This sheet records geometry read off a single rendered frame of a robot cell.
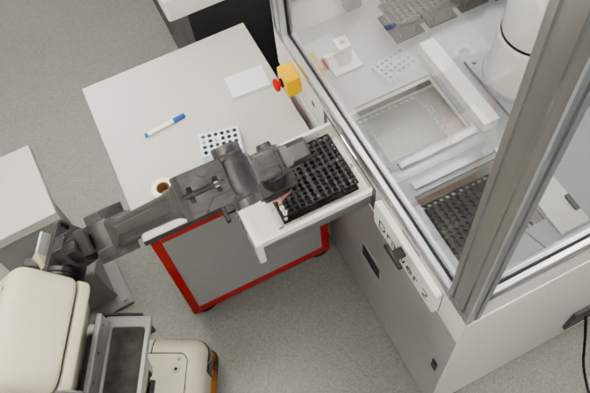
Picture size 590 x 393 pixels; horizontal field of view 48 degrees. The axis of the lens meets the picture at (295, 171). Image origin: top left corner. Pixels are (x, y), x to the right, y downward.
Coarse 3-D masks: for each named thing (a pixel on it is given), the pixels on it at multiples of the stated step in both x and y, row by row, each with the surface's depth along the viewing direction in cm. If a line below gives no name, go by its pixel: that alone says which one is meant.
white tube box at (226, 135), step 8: (232, 128) 198; (200, 136) 198; (208, 136) 199; (224, 136) 197; (232, 136) 197; (240, 136) 197; (200, 144) 196; (208, 144) 196; (216, 144) 196; (240, 144) 195; (208, 152) 195; (208, 160) 196
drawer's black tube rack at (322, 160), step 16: (320, 144) 185; (320, 160) 178; (336, 160) 178; (304, 176) 176; (320, 176) 179; (336, 176) 175; (304, 192) 174; (320, 192) 177; (336, 192) 173; (288, 208) 175; (304, 208) 171
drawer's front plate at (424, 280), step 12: (384, 204) 167; (384, 216) 165; (396, 228) 163; (396, 240) 164; (408, 252) 160; (408, 264) 163; (420, 264) 158; (420, 276) 158; (420, 288) 163; (432, 288) 154; (432, 300) 157
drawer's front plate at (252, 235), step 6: (240, 216) 169; (246, 216) 168; (246, 222) 167; (246, 228) 167; (252, 228) 166; (252, 234) 165; (252, 240) 166; (258, 240) 164; (258, 246) 164; (258, 252) 166; (264, 252) 168; (258, 258) 173; (264, 258) 170
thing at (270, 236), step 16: (320, 128) 184; (336, 144) 188; (352, 160) 183; (352, 176) 182; (352, 192) 180; (368, 192) 173; (256, 208) 179; (320, 208) 178; (336, 208) 171; (352, 208) 175; (256, 224) 177; (272, 224) 177; (288, 224) 176; (304, 224) 170; (320, 224) 174; (272, 240) 169; (288, 240) 173
